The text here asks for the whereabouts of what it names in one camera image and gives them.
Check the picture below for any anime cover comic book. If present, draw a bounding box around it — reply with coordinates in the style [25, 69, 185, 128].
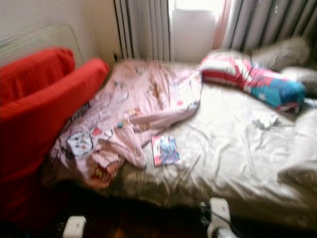
[151, 135, 182, 167]

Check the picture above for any large beige floral pillow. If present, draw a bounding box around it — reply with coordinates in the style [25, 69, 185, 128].
[277, 109, 317, 194]

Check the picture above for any pink cartoon print duvet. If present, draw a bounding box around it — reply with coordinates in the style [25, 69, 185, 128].
[50, 59, 203, 189]

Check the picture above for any white crumpled cloth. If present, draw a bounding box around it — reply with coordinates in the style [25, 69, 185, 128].
[252, 110, 280, 129]

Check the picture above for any striped anime bolster pillow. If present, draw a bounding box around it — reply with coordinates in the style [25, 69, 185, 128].
[200, 51, 308, 111]

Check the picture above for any long red cushion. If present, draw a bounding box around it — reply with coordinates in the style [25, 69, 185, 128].
[0, 58, 109, 224]

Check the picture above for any brown satin pillow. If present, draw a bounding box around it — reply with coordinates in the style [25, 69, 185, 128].
[253, 37, 312, 71]

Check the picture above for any bright window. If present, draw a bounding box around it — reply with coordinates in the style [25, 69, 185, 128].
[169, 0, 228, 62]

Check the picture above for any large red cushion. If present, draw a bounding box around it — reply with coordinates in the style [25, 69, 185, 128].
[0, 47, 76, 107]

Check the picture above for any pink sheer curtain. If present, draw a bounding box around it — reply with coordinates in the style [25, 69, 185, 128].
[212, 0, 236, 49]

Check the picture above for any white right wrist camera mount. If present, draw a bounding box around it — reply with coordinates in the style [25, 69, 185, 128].
[207, 197, 233, 238]

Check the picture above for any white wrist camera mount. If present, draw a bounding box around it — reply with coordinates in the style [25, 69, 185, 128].
[63, 216, 87, 238]
[207, 197, 233, 238]

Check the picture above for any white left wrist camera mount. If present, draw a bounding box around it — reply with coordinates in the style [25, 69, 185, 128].
[63, 216, 87, 238]

